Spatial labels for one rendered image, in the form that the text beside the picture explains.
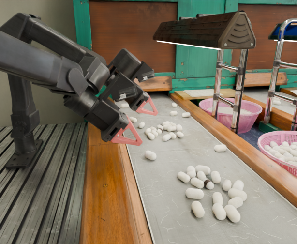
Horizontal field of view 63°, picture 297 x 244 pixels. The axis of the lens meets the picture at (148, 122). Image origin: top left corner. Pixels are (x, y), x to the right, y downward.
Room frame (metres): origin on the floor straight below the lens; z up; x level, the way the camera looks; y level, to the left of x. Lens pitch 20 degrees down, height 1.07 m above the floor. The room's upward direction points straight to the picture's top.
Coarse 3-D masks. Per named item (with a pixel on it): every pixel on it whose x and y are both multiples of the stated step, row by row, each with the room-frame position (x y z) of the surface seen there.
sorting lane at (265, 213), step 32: (128, 128) 0.84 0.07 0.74; (192, 128) 0.84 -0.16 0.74; (160, 160) 0.60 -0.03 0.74; (192, 160) 0.60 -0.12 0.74; (224, 160) 0.60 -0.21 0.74; (160, 192) 0.45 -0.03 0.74; (224, 192) 0.45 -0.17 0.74; (256, 192) 0.45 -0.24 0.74; (160, 224) 0.36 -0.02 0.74; (192, 224) 0.36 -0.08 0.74; (224, 224) 0.36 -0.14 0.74; (256, 224) 0.36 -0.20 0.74; (288, 224) 0.36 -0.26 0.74
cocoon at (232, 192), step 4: (232, 188) 0.44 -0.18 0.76; (228, 192) 0.43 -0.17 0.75; (232, 192) 0.43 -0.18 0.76; (236, 192) 0.43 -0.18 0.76; (240, 192) 0.42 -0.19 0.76; (244, 192) 0.42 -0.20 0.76; (232, 196) 0.42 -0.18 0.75; (236, 196) 0.42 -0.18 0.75; (240, 196) 0.42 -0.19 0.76; (244, 196) 0.42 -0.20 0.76; (244, 200) 0.42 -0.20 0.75
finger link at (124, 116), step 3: (120, 114) 0.52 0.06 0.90; (123, 114) 0.54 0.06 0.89; (123, 117) 0.51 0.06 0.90; (126, 117) 0.53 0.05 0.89; (126, 120) 0.50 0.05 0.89; (123, 123) 0.50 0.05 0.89; (126, 123) 0.50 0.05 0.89; (117, 126) 0.49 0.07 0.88; (120, 126) 0.50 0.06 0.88; (123, 126) 0.50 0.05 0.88; (123, 129) 0.50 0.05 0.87; (126, 138) 0.55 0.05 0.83; (129, 138) 0.55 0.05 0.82
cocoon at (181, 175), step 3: (180, 174) 0.50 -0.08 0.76; (183, 174) 0.50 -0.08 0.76; (186, 174) 0.50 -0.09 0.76; (180, 177) 0.49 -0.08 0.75; (183, 177) 0.49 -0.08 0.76; (186, 177) 0.49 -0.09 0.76; (189, 177) 0.49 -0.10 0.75; (183, 180) 0.49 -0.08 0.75; (186, 180) 0.48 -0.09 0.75; (189, 180) 0.49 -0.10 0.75
